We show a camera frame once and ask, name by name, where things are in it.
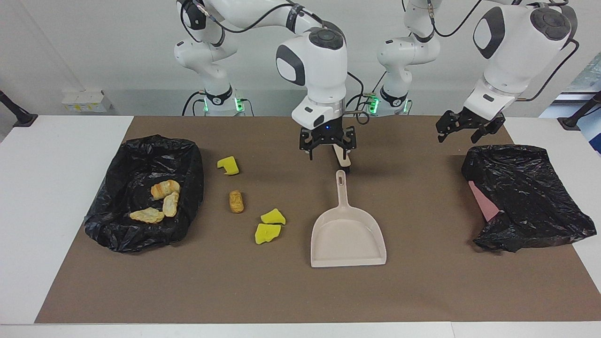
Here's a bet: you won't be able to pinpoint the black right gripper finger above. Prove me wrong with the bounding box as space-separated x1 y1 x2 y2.
300 129 315 161
342 126 357 161

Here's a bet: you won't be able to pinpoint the black base power cable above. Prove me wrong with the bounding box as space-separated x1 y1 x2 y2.
182 91 207 116

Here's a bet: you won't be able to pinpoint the orange striped croissant piece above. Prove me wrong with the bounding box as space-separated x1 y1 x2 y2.
151 180 181 200

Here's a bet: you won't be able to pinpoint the black crumpled trash bag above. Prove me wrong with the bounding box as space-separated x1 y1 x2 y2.
462 145 597 253

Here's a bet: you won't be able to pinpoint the triangular yellow sponge piece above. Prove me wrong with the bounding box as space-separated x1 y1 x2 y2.
261 208 286 225

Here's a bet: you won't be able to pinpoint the beige plastic dustpan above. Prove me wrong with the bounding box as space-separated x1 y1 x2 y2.
310 170 387 268

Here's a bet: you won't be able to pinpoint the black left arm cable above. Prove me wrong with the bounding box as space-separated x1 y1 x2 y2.
430 0 580 101

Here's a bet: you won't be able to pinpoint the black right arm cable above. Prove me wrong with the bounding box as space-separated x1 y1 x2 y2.
188 0 371 125

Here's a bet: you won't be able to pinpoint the black camera stand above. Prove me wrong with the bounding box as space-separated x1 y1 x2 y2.
0 89 38 128
558 92 601 131

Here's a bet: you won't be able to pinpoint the pink bin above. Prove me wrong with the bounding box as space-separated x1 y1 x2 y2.
469 181 502 223

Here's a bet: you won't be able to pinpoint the pale round bread chunk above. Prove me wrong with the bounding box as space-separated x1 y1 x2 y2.
130 207 165 223

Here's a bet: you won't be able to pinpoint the large yellow sponge chunk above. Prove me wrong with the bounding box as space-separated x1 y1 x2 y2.
255 223 282 245

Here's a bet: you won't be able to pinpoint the notched yellow sponge piece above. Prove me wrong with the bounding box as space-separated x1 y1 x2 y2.
217 156 240 176

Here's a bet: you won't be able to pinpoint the white wall socket box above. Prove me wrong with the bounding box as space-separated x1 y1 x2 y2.
62 90 113 113

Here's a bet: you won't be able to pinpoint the large brown table mat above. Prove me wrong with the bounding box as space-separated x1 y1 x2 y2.
34 116 601 324

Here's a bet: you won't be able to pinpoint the pale elongated bread chunk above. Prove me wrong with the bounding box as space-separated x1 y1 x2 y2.
162 192 180 217

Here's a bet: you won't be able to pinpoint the beige hand brush black bristles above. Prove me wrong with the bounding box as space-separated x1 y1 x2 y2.
331 141 352 174

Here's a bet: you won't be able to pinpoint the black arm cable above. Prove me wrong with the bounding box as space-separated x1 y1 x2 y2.
188 0 371 125
430 0 580 101

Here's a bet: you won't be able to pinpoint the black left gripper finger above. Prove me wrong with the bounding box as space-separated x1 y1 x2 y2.
436 112 460 143
471 116 506 144

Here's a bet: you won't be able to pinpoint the black bag lined open bin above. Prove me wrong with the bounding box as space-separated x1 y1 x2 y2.
85 135 204 253

